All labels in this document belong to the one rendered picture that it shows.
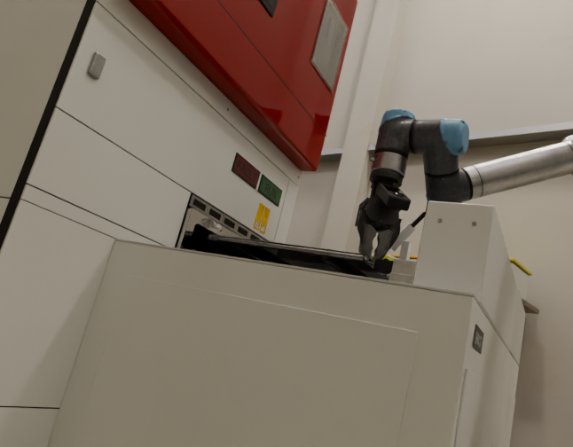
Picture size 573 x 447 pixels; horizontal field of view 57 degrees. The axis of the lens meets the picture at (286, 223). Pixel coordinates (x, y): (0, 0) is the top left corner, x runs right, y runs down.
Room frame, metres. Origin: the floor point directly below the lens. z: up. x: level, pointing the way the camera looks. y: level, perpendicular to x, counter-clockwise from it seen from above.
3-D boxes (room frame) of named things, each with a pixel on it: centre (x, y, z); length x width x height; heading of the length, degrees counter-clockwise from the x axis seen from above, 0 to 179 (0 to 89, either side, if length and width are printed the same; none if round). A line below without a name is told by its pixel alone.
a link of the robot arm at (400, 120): (1.08, -0.19, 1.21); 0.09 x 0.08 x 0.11; 57
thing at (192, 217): (1.28, 0.10, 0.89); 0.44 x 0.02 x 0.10; 150
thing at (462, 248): (0.95, -0.37, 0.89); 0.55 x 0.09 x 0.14; 150
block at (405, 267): (0.94, -0.25, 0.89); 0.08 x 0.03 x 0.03; 60
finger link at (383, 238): (1.09, -0.20, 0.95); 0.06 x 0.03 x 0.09; 5
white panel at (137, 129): (1.13, 0.20, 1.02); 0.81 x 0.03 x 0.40; 150
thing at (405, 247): (1.35, -0.31, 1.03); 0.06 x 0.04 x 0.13; 60
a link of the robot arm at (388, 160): (1.09, -0.19, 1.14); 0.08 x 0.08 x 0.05
